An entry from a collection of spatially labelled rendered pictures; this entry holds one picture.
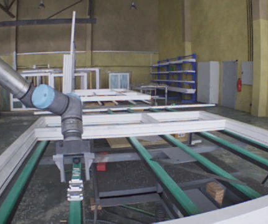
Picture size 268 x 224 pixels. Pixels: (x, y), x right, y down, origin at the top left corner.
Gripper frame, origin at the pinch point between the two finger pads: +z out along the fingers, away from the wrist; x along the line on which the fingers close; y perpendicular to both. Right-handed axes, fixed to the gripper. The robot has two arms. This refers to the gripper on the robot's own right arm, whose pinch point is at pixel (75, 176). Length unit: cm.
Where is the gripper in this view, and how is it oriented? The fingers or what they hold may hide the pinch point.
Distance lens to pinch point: 82.7
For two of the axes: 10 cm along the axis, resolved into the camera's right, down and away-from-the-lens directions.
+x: 9.7, -0.4, 2.6
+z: 1.6, 8.7, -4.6
